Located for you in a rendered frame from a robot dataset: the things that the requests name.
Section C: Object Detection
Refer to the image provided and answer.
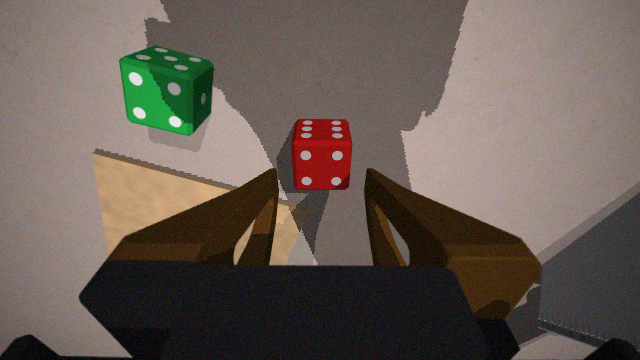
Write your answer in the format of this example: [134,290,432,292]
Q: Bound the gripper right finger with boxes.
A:
[364,168,542,321]

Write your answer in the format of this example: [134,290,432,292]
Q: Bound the tan mat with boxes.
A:
[92,150,309,265]

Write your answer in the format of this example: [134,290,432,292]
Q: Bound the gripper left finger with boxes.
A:
[103,168,279,265]

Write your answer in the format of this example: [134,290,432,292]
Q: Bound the green dice with white pips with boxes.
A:
[119,45,214,136]

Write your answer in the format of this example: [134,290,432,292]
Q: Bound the red dice with white pips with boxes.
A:
[291,119,352,190]

